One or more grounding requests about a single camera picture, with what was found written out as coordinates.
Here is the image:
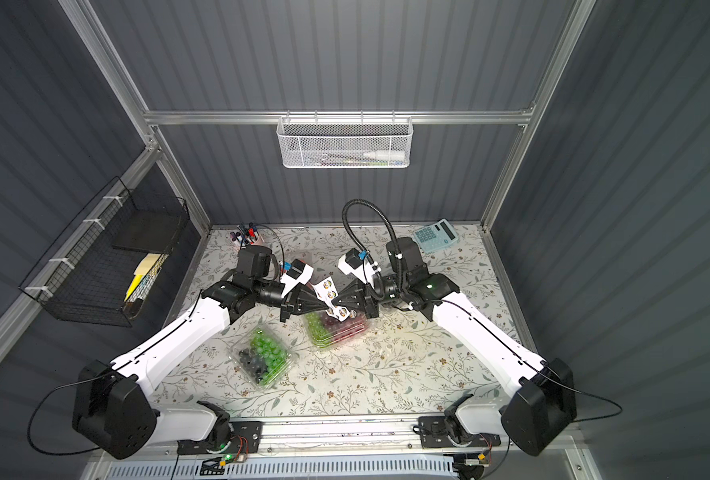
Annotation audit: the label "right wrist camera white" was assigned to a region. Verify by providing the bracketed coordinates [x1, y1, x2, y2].
[337, 249, 379, 287]

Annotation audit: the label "clear box green black grapes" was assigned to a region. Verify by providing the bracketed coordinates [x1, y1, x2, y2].
[229, 327, 298, 388]

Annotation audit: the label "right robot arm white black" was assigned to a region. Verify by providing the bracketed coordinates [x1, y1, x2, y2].
[332, 237, 577, 456]

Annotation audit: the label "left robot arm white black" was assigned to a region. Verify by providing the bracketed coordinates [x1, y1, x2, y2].
[72, 245, 327, 460]

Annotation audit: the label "white wire mesh basket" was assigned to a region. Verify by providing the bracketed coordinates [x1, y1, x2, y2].
[276, 117, 414, 169]

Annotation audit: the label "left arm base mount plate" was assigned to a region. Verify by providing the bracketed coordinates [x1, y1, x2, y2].
[177, 421, 264, 456]

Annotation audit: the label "black notebook in basket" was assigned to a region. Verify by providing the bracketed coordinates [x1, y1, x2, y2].
[111, 211, 187, 254]

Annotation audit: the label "aluminium front rail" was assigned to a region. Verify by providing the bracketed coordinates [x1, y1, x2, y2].
[90, 413, 578, 460]

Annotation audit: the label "yellow sticky notes pad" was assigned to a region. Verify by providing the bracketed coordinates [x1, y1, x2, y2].
[124, 253, 168, 302]

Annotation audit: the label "black wire wall basket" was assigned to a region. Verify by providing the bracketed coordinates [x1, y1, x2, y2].
[20, 177, 190, 327]

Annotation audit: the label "white marker in basket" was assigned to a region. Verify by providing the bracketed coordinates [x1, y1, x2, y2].
[355, 150, 406, 165]

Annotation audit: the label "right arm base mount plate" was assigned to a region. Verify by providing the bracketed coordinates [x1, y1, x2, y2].
[412, 415, 501, 450]

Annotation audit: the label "pink pen cup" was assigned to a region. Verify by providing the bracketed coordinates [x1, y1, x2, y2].
[230, 227, 266, 249]

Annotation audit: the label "clear box red green grapes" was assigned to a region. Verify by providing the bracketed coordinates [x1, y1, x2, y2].
[304, 311, 369, 349]

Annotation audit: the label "light blue calculator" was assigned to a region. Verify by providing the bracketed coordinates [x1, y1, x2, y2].
[412, 219, 460, 254]

